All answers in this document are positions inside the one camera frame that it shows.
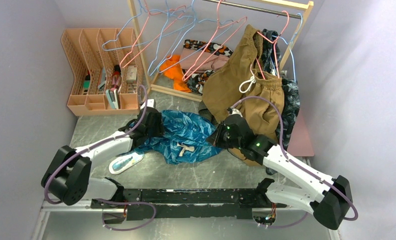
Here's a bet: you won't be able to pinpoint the blue leaf-print shorts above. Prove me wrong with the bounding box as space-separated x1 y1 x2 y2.
135 110 222 165

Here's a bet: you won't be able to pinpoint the pink wire hanger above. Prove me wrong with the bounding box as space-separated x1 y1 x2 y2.
182 0 248 82

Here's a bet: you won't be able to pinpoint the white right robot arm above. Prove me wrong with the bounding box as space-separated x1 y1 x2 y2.
206 114 354 230

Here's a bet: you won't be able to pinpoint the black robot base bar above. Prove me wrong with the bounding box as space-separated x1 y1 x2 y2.
90 188 274 221

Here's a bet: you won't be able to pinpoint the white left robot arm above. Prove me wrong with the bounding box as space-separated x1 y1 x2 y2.
41 107 164 208

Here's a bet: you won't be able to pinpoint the brown hanging shorts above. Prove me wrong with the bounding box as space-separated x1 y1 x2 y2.
201 24 285 167

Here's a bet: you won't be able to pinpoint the olive green garment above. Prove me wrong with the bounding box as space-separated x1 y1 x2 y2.
198 101 218 126

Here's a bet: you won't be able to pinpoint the toothbrush blister pack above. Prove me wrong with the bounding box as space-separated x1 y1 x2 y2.
108 152 144 175

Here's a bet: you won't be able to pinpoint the black orange patterned garment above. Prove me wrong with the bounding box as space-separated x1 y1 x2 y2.
182 39 234 94

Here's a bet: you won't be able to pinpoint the pink mat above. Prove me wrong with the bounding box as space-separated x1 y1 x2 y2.
287 112 315 157

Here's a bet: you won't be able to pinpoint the pink folded garment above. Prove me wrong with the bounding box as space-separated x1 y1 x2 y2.
179 48 229 73

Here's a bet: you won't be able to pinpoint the peach plastic desk organizer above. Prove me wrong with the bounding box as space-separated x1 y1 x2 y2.
61 27 146 117

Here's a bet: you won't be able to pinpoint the dark patterned hanging garment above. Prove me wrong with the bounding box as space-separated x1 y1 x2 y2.
260 28 301 176

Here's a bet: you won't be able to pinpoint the wooden clothes rack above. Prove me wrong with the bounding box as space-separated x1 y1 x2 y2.
138 0 314 102

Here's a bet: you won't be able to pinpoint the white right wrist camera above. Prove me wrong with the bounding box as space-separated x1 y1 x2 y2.
227 107 243 117

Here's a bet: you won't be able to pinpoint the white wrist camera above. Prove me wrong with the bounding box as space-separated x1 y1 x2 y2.
227 107 243 117
140 98 156 110

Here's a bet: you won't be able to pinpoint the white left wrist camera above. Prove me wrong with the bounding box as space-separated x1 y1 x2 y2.
140 98 156 110

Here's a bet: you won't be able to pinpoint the blue wire hanger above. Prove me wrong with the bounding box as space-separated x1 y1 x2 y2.
101 0 196 52

